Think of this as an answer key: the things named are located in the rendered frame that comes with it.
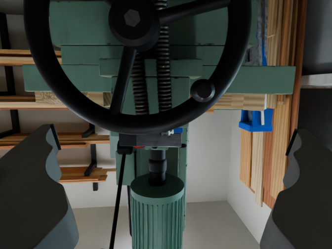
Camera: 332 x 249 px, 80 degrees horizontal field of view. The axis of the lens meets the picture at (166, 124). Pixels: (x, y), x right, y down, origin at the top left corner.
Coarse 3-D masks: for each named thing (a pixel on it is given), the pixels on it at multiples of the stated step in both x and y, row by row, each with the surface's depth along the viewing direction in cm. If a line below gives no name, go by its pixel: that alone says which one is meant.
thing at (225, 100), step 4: (36, 92) 61; (88, 92) 61; (36, 96) 62; (88, 96) 61; (224, 96) 59; (228, 96) 59; (36, 100) 62; (40, 100) 62; (220, 100) 59; (224, 100) 59; (228, 100) 59; (216, 104) 60; (220, 104) 60; (224, 104) 60; (228, 104) 59
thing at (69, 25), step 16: (176, 0) 41; (192, 0) 41; (256, 0) 40; (64, 16) 42; (80, 16) 42; (96, 16) 42; (192, 16) 41; (208, 16) 41; (224, 16) 41; (256, 16) 41; (64, 32) 43; (80, 32) 43; (96, 32) 43; (176, 32) 42; (192, 32) 42; (208, 32) 42; (224, 32) 42
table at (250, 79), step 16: (32, 64) 45; (112, 64) 34; (144, 64) 34; (176, 64) 34; (192, 64) 34; (32, 80) 45; (80, 80) 45; (96, 80) 44; (192, 80) 44; (240, 80) 43; (256, 80) 43; (272, 80) 43; (288, 80) 43
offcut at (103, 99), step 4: (92, 92) 46; (96, 92) 46; (100, 92) 46; (104, 92) 46; (108, 92) 48; (92, 96) 46; (96, 96) 46; (100, 96) 46; (104, 96) 46; (108, 96) 48; (92, 100) 46; (96, 100) 46; (100, 100) 46; (104, 100) 46; (108, 100) 48; (100, 104) 46; (104, 104) 46; (108, 104) 49
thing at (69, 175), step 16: (0, 16) 244; (0, 32) 247; (0, 64) 235; (16, 64) 234; (0, 96) 224; (16, 96) 228; (32, 96) 232; (16, 112) 268; (16, 128) 269; (0, 144) 230; (16, 144) 233; (64, 144) 235; (80, 144) 235; (96, 160) 294; (64, 176) 252; (80, 176) 253; (96, 176) 253
